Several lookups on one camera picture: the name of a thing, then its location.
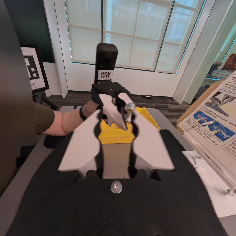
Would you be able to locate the black flat table mat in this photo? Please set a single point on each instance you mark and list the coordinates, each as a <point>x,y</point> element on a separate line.
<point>175,140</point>

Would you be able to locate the person's left hand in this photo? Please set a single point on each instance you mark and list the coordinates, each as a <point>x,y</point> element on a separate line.
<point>92,108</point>

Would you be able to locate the large gridded window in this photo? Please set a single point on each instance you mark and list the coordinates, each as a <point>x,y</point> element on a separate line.
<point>147,27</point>

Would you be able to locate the person's left forearm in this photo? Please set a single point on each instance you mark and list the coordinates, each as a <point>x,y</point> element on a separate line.
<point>60,123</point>

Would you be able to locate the black television screen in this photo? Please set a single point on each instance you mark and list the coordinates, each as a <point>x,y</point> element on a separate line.
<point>33,27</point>

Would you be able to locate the red-brown box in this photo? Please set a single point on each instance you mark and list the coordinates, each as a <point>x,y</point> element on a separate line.
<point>230,62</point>

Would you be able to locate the silver hex bolt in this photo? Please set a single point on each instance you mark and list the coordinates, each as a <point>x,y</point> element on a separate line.
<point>130,106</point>

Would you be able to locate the black floor outlet box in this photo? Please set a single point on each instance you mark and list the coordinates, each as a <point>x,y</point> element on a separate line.
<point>147,96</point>

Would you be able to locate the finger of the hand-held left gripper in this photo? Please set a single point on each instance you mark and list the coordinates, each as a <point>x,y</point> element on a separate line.
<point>112,110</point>
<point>127,98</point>

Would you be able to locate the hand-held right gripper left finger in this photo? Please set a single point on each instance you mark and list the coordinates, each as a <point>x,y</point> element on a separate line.
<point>79,147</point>

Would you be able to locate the framed black-white marker sign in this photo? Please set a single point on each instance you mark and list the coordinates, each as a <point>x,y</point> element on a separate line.
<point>32,81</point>

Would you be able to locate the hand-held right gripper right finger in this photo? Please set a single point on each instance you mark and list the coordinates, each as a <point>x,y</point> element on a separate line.
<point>153,147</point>

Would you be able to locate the white metal stand base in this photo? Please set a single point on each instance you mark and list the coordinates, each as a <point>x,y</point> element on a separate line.
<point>221,206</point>

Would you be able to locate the yellow bin with black divider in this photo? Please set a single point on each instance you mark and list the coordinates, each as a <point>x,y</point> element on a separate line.
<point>114,137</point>

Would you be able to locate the printed instruction sheet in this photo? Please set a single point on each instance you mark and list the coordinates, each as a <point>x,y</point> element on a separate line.
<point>212,119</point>

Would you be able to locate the black wrist band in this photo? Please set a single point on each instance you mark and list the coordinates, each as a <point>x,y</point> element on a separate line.
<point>82,115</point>

